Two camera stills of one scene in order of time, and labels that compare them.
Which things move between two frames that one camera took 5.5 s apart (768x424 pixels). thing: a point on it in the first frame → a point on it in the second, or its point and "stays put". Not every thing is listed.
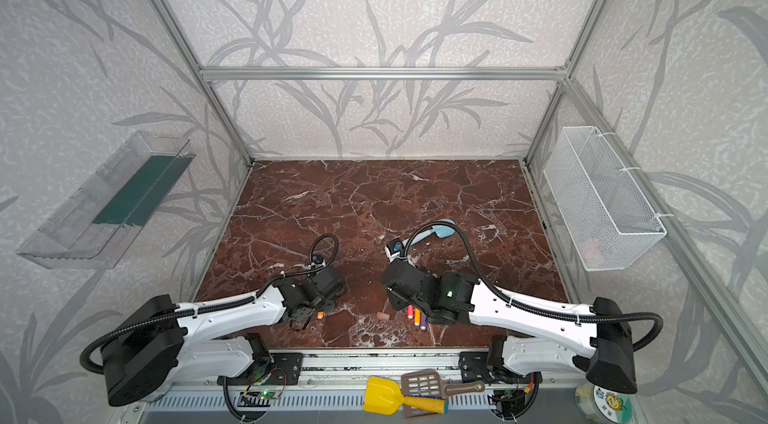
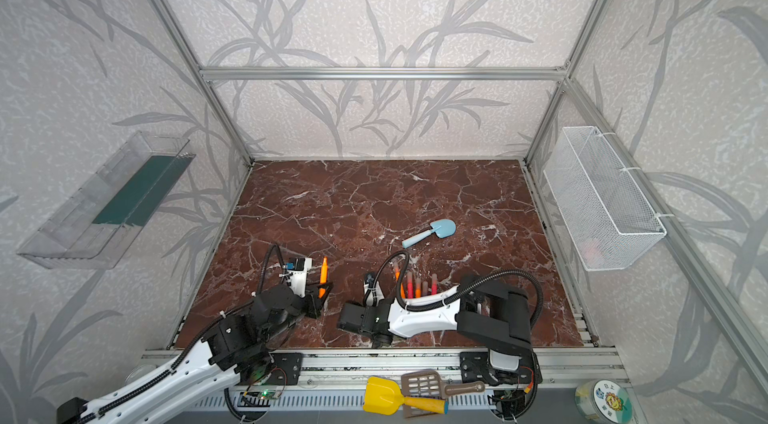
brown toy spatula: (428, 383) stays put
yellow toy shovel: (383, 396) stays put
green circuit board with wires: (268, 394) stays put
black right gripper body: (395, 274) → (350, 316)
